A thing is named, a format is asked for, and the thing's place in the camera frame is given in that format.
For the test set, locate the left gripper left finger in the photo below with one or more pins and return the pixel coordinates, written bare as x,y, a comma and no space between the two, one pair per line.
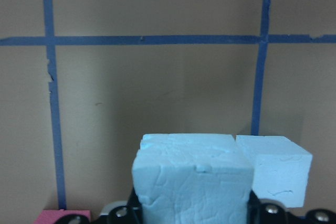
128,212

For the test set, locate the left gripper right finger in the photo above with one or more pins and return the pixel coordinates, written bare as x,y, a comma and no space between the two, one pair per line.
264,211

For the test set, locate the light blue block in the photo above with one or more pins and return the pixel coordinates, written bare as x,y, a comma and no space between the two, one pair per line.
281,168
192,178

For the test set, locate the pink block far left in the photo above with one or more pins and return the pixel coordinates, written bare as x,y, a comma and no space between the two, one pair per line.
51,216

